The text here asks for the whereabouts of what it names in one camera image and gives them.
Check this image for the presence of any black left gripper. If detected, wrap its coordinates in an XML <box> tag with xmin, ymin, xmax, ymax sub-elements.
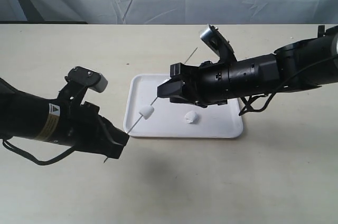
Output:
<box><xmin>57</xmin><ymin>82</ymin><xmax>129</xmax><ymax>159</ymax></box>

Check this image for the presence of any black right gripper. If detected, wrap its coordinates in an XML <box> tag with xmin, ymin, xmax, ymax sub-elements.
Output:
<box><xmin>157</xmin><ymin>61</ymin><xmax>230</xmax><ymax>108</ymax></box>

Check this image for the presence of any thin metal skewer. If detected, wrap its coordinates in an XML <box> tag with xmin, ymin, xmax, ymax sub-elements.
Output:
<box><xmin>103</xmin><ymin>46</ymin><xmax>198</xmax><ymax>164</ymax></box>

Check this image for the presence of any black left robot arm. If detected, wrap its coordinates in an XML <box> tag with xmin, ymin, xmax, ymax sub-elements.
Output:
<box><xmin>1</xmin><ymin>80</ymin><xmax>129</xmax><ymax>159</ymax></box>

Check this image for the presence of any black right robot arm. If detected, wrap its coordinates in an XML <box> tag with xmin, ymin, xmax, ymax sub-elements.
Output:
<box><xmin>157</xmin><ymin>25</ymin><xmax>337</xmax><ymax>113</ymax></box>

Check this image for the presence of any white rectangular plastic tray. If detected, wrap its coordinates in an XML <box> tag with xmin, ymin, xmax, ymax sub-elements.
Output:
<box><xmin>123</xmin><ymin>74</ymin><xmax>244</xmax><ymax>138</ymax></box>

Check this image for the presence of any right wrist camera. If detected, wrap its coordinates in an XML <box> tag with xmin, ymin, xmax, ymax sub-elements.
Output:
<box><xmin>200</xmin><ymin>24</ymin><xmax>237</xmax><ymax>64</ymax></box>

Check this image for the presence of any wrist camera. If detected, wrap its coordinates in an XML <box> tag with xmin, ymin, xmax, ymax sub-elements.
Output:
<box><xmin>200</xmin><ymin>24</ymin><xmax>237</xmax><ymax>64</ymax></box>
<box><xmin>65</xmin><ymin>66</ymin><xmax>108</xmax><ymax>93</ymax></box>

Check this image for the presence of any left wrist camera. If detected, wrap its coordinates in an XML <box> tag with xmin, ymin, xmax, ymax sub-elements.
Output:
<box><xmin>65</xmin><ymin>66</ymin><xmax>108</xmax><ymax>93</ymax></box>

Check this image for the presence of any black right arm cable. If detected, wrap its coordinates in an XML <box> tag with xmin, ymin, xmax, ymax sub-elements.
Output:
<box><xmin>238</xmin><ymin>57</ymin><xmax>338</xmax><ymax>117</ymax></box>

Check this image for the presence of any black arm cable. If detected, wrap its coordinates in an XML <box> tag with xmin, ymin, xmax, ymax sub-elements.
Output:
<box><xmin>2</xmin><ymin>139</ymin><xmax>76</xmax><ymax>166</ymax></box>
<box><xmin>238</xmin><ymin>57</ymin><xmax>338</xmax><ymax>117</ymax></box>

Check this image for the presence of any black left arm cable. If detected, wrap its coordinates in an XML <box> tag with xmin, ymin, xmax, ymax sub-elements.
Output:
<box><xmin>2</xmin><ymin>139</ymin><xmax>76</xmax><ymax>166</ymax></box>

